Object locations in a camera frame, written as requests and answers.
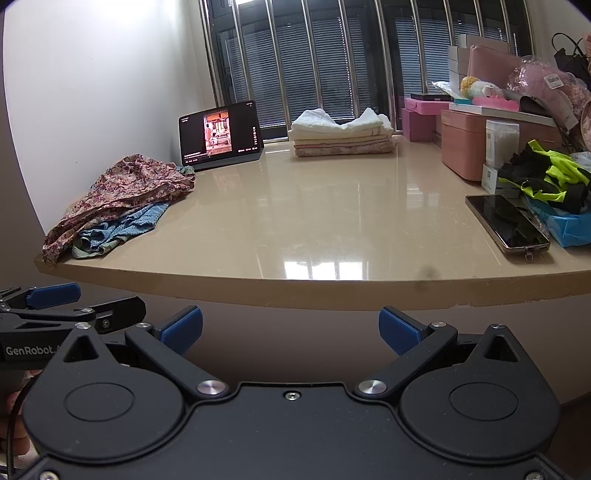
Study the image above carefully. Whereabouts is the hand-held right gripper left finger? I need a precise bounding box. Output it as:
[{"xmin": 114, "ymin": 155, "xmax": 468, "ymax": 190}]
[{"xmin": 44, "ymin": 305, "xmax": 230, "ymax": 400}]

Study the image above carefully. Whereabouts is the black tablet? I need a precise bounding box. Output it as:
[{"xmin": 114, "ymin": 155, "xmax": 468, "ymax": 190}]
[{"xmin": 178, "ymin": 100, "xmax": 265, "ymax": 163}]

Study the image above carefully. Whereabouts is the yellow plush toy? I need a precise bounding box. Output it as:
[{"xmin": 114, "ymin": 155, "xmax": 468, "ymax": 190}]
[{"xmin": 460, "ymin": 75, "xmax": 502, "ymax": 99}]

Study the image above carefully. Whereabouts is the pink storage case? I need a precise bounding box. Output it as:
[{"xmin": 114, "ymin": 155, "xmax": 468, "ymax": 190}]
[{"xmin": 440, "ymin": 109, "xmax": 561, "ymax": 182}]

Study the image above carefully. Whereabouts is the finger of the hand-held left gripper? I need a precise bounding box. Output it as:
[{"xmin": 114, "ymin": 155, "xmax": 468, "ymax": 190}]
[
  {"xmin": 74, "ymin": 296, "xmax": 147, "ymax": 334},
  {"xmin": 0, "ymin": 282, "xmax": 82, "ymax": 311}
]

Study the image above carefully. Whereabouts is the pink pouch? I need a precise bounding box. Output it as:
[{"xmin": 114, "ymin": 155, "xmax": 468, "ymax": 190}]
[{"xmin": 466, "ymin": 45, "xmax": 522, "ymax": 86}]

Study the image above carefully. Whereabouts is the green garment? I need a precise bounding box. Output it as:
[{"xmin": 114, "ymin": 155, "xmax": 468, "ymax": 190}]
[{"xmin": 71, "ymin": 164, "xmax": 197, "ymax": 259}]

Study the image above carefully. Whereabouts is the person's left hand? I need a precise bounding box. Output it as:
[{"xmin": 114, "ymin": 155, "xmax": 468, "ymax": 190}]
[{"xmin": 4, "ymin": 390, "xmax": 34, "ymax": 459}]

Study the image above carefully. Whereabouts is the black bag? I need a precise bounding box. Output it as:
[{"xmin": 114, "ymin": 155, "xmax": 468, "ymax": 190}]
[{"xmin": 551, "ymin": 32, "xmax": 591, "ymax": 79}]

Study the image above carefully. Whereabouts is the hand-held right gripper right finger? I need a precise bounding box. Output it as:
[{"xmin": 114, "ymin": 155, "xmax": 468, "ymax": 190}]
[{"xmin": 355, "ymin": 307, "xmax": 541, "ymax": 400}]

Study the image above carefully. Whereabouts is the smartphone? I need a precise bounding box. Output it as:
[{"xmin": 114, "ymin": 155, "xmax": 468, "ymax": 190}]
[{"xmin": 465, "ymin": 194, "xmax": 551, "ymax": 263}]

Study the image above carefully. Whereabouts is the pink wrapped package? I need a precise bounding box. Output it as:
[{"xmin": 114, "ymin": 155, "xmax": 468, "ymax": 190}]
[{"xmin": 505, "ymin": 55, "xmax": 591, "ymax": 116}]

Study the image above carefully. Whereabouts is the barred window with blinds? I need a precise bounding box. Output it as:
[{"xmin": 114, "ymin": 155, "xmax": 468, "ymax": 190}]
[{"xmin": 201, "ymin": 0, "xmax": 539, "ymax": 139}]

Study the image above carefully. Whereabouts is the pink tissue case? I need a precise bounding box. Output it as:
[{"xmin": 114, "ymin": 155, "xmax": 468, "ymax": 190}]
[{"xmin": 471, "ymin": 95, "xmax": 520, "ymax": 112}]

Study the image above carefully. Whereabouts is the neon yellow black garment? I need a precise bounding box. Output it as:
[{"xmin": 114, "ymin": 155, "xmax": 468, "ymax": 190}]
[{"xmin": 498, "ymin": 139, "xmax": 591, "ymax": 215}]

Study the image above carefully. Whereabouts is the small white box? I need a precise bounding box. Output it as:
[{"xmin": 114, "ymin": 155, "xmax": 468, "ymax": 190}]
[{"xmin": 480, "ymin": 162, "xmax": 502, "ymax": 193}]

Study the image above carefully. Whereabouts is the stack of folded linens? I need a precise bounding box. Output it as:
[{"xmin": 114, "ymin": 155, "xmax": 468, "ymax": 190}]
[{"xmin": 287, "ymin": 107, "xmax": 399, "ymax": 158}]

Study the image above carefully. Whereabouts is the floral print garment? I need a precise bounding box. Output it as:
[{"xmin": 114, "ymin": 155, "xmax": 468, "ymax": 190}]
[{"xmin": 42, "ymin": 154, "xmax": 197, "ymax": 266}]

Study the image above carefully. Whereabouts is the stack of white boxes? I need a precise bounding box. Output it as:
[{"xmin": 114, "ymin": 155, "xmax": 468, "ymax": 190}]
[{"xmin": 446, "ymin": 34, "xmax": 483, "ymax": 86}]

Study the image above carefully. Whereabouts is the black cable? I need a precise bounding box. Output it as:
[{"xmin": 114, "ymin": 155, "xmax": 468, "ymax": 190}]
[{"xmin": 4, "ymin": 383, "xmax": 29, "ymax": 480}]

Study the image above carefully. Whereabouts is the white tray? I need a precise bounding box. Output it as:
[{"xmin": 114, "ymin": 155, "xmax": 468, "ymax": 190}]
[{"xmin": 449, "ymin": 102, "xmax": 557, "ymax": 127}]

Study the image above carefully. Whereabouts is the blue knit garment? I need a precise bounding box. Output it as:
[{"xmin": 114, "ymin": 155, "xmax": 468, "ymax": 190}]
[{"xmin": 78, "ymin": 202, "xmax": 171, "ymax": 254}]

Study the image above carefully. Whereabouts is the blue plastic bag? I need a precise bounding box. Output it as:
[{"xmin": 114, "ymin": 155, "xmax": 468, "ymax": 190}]
[{"xmin": 526, "ymin": 196, "xmax": 591, "ymax": 248}]

